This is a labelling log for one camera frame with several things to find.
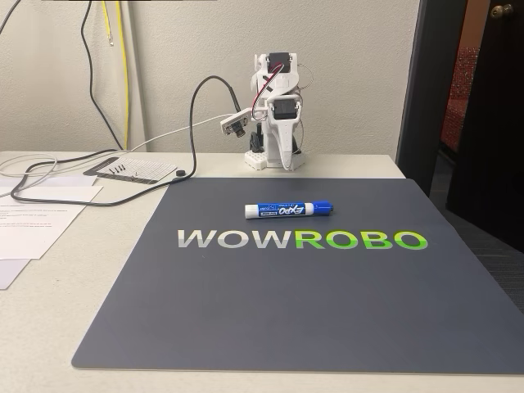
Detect blue Expo marker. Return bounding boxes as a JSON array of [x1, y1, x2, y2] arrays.
[[244, 200, 335, 220]]

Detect striped black white screw card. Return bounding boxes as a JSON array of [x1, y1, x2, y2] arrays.
[[83, 156, 178, 186]]

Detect grey WOWROBO mat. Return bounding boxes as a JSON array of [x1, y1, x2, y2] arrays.
[[71, 176, 524, 376]]

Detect red patterned fabric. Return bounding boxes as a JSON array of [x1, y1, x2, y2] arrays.
[[440, 46, 481, 153]]

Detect dark wooden door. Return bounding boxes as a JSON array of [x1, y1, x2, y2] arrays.
[[445, 0, 524, 255]]

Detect blank white card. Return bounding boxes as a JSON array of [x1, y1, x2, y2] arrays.
[[0, 184, 104, 205]]

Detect brass door knob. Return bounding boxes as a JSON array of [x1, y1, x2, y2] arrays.
[[490, 2, 515, 19]]

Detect printed white paper sheet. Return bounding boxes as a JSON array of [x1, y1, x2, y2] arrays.
[[0, 202, 88, 261]]

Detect pale lilac paper sheet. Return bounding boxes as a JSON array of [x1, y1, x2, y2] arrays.
[[0, 258, 34, 291]]

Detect white camera box black lens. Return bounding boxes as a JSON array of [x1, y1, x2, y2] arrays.
[[219, 106, 251, 138]]

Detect black cable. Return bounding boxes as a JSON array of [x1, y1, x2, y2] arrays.
[[11, 0, 242, 205]]

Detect white cable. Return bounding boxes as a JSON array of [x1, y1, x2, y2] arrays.
[[0, 114, 230, 190]]

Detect dark door frame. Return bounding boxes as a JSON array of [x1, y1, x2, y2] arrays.
[[395, 0, 468, 196]]

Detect thick yellow cable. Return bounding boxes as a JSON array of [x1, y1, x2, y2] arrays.
[[115, 0, 130, 149]]

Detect thin yellow wire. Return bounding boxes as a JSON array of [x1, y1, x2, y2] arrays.
[[102, 0, 115, 46]]

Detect grey cable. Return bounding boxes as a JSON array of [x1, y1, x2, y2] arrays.
[[0, 0, 20, 34]]

